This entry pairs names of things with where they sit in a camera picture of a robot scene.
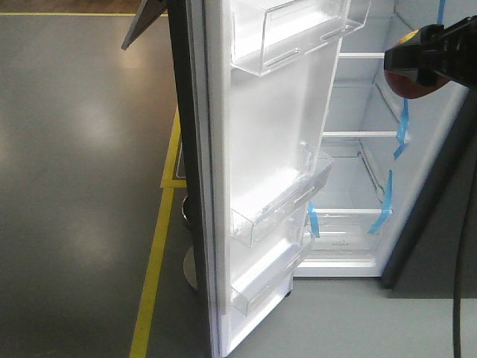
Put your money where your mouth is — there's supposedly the clear upper door bin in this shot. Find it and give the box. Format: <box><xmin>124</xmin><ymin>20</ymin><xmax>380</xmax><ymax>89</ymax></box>
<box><xmin>230</xmin><ymin>1</ymin><xmax>371</xmax><ymax>77</ymax></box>

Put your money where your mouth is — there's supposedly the clear lower door bin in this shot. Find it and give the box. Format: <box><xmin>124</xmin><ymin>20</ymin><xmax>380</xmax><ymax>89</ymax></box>
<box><xmin>231</xmin><ymin>218</ymin><xmax>315</xmax><ymax>315</ymax></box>

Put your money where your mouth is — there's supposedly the clear door bin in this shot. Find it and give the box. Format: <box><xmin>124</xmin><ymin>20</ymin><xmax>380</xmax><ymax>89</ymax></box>
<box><xmin>231</xmin><ymin>218</ymin><xmax>315</xmax><ymax>315</ymax></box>
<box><xmin>230</xmin><ymin>1</ymin><xmax>371</xmax><ymax>77</ymax></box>
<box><xmin>230</xmin><ymin>141</ymin><xmax>332</xmax><ymax>248</ymax></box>

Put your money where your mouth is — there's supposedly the red yellow apple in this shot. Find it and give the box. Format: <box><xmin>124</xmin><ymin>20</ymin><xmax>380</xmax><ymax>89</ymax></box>
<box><xmin>384</xmin><ymin>31</ymin><xmax>450</xmax><ymax>99</ymax></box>

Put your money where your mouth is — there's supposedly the white fridge door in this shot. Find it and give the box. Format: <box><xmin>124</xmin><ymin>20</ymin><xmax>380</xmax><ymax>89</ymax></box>
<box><xmin>165</xmin><ymin>0</ymin><xmax>373</xmax><ymax>358</ymax></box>

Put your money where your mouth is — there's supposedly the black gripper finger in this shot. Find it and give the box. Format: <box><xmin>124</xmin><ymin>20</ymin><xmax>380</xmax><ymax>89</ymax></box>
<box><xmin>383</xmin><ymin>16</ymin><xmax>477</xmax><ymax>90</ymax></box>

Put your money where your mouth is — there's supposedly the silver sign stand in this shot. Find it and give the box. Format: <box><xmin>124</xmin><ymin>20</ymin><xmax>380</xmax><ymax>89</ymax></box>
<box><xmin>121</xmin><ymin>0</ymin><xmax>198</xmax><ymax>291</ymax></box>

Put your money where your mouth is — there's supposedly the chrome stanchion post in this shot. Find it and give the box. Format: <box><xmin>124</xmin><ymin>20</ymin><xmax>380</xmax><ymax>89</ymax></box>
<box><xmin>181</xmin><ymin>196</ymin><xmax>190</xmax><ymax>225</ymax></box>

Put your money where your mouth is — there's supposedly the floor sign sticker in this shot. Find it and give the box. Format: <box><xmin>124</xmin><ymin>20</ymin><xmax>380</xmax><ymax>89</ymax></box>
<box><xmin>174</xmin><ymin>142</ymin><xmax>186</xmax><ymax>180</ymax></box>

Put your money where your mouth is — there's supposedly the grey fridge cabinet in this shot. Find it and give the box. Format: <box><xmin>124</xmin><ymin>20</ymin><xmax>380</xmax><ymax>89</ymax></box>
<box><xmin>294</xmin><ymin>1</ymin><xmax>476</xmax><ymax>279</ymax></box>

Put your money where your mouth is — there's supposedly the clear middle door bin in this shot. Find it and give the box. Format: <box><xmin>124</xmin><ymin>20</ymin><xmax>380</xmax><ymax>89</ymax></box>
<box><xmin>230</xmin><ymin>141</ymin><xmax>332</xmax><ymax>248</ymax></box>

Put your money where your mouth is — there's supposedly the black hanging cable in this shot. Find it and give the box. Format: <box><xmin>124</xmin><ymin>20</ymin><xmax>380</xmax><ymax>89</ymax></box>
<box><xmin>451</xmin><ymin>89</ymin><xmax>477</xmax><ymax>358</ymax></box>

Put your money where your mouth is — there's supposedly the yellow floor tape line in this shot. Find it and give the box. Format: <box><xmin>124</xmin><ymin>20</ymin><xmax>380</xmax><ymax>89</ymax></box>
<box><xmin>1</xmin><ymin>13</ymin><xmax>177</xmax><ymax>357</ymax></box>

